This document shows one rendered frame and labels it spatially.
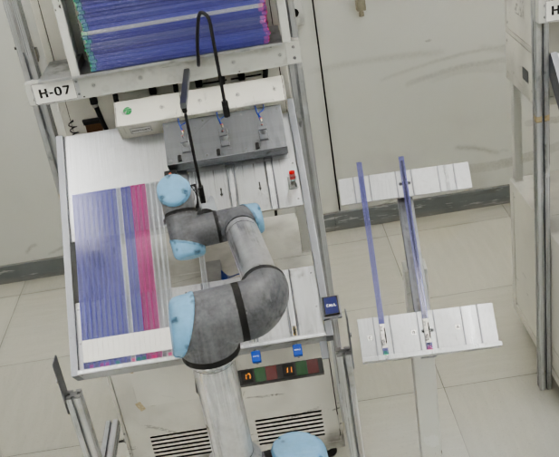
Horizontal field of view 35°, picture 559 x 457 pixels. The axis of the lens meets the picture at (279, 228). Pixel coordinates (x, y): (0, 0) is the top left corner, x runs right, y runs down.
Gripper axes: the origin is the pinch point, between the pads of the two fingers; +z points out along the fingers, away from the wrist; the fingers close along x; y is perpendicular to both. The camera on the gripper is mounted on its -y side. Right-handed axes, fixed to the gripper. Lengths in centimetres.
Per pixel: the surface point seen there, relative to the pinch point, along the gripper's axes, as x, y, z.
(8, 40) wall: 83, 118, 135
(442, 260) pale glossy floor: -91, -5, 167
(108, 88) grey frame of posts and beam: 19.1, 42.8, 6.6
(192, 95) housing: -3.8, 38.1, 10.5
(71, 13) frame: 26, 66, 5
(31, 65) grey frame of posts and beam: 39, 52, 4
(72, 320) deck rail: 36.7, -20.2, 5.9
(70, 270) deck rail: 36.3, -6.3, 8.7
